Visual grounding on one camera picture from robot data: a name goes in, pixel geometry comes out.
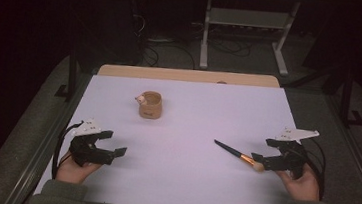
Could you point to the person's left hand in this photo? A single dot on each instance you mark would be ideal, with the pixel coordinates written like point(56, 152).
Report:
point(73, 172)

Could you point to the person's right hand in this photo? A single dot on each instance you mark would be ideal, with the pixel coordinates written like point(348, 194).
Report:
point(304, 187)

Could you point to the black makeup brush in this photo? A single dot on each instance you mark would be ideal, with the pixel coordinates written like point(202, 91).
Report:
point(231, 150)

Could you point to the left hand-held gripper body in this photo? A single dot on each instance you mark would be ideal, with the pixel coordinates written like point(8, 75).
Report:
point(85, 148)

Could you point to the white metal desk frame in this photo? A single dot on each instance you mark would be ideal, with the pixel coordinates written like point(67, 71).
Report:
point(249, 18)

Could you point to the black metal stand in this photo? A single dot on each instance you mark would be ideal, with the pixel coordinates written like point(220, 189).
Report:
point(347, 104)
point(71, 78)

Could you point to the white table cover board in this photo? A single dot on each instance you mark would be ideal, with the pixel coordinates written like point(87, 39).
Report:
point(187, 116)

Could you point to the aluminium frame rail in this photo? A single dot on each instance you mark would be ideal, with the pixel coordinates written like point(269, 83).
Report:
point(43, 155)
point(358, 156)

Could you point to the wooden cup with animal figure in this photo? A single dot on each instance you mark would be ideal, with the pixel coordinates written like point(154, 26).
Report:
point(150, 109)

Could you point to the wooden table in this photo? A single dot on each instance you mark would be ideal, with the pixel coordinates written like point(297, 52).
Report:
point(188, 75)

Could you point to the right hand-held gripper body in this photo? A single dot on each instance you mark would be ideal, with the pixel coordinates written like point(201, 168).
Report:
point(294, 158)

